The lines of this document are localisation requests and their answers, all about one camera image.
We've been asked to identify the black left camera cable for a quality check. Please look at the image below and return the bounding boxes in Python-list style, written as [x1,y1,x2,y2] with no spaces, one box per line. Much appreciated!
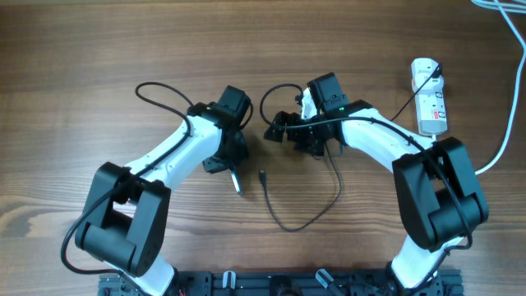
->
[59,81,196,295]

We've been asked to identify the white power strip cord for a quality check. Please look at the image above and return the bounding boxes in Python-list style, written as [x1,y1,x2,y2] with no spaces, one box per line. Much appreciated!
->
[474,0,526,178]

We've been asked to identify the black USB charging cable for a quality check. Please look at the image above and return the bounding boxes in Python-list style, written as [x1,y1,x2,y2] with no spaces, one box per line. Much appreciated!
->
[257,62,444,234]

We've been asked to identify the black camera cable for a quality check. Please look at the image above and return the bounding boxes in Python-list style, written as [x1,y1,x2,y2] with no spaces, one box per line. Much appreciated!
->
[258,83,473,289]
[59,81,196,295]

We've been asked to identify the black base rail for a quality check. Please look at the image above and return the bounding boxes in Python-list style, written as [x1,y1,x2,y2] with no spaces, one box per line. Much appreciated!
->
[98,269,464,296]

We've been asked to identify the Galaxy smartphone teal screen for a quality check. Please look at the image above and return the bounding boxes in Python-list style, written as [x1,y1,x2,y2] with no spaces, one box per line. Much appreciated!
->
[230,170,243,196]

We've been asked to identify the white cables top corner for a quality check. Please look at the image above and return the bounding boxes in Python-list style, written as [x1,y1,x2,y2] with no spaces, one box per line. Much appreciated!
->
[470,0,526,15]

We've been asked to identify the white power strip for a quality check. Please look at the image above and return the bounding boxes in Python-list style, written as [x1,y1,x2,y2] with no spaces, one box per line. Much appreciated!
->
[411,58,447,136]

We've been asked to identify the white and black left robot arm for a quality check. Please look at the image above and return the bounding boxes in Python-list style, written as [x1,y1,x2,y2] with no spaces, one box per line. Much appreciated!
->
[61,86,253,295]

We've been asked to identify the black right camera cable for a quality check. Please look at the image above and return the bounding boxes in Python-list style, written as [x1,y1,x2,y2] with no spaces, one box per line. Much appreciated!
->
[258,83,473,289]

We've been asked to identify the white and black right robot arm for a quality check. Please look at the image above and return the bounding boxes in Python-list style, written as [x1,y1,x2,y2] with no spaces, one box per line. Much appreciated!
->
[264,72,489,295]

